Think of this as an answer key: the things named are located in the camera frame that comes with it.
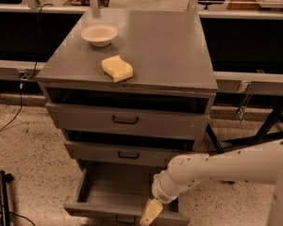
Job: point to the grey metal rail barrier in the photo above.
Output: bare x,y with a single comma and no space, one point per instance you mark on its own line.
244,46

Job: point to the white paper bowl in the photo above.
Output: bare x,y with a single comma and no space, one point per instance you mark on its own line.
99,35

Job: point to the grey bottom drawer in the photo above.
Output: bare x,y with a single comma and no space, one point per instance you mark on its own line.
111,191

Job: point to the grey drawer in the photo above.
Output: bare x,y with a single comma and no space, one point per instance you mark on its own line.
111,191
124,121
130,155

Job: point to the grey metal drawer cabinet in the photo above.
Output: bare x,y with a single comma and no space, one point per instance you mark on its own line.
171,72

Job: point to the black stand left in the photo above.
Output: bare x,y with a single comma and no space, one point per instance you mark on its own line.
4,208

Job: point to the grey top drawer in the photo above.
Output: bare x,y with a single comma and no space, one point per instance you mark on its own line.
124,121

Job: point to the black floor stand right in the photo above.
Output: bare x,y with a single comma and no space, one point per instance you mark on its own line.
261,136

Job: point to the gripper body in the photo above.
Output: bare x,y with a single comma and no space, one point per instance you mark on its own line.
164,194

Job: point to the yellow wavy sponge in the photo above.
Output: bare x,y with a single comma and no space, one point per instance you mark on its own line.
117,69

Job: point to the grey middle drawer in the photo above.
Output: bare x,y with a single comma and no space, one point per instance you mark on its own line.
130,155

